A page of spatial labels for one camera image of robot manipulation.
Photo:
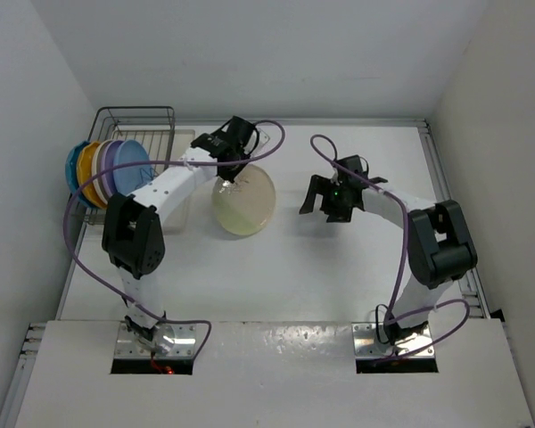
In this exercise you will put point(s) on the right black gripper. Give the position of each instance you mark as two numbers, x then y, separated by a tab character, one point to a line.
322	185

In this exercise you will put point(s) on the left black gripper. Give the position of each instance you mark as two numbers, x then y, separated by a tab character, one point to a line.
228	175

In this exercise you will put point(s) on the beige green leaf plate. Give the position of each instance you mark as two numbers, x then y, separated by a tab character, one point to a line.
246	205

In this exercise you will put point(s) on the blue plate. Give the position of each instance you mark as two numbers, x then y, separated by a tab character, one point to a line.
128	179

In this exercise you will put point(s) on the purple plate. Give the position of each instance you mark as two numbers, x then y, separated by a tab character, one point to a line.
108	155

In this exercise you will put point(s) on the cream plate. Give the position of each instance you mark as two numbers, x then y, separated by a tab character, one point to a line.
97	168

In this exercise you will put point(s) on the yellow polka dot plate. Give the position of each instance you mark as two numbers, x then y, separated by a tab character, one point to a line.
84	172

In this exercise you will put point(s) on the teal polka dot plate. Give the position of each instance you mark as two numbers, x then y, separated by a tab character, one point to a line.
71	166

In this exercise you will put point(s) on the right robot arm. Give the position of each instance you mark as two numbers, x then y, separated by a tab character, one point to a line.
437	245

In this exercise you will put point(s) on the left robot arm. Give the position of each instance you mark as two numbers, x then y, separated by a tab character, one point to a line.
132	232

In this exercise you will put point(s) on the cream drip tray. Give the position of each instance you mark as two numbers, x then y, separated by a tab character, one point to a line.
159	145

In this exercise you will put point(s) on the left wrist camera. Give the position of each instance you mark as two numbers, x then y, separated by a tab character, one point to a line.
264	138

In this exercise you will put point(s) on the grey wire dish rack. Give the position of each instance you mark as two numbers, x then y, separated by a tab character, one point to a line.
106	120

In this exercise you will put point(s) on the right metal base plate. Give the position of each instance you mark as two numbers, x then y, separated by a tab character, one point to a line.
370	342

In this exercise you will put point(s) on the metal base plate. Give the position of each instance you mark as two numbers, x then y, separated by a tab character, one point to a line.
370	342
168	342

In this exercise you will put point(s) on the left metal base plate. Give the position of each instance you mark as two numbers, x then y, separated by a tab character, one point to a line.
168	342

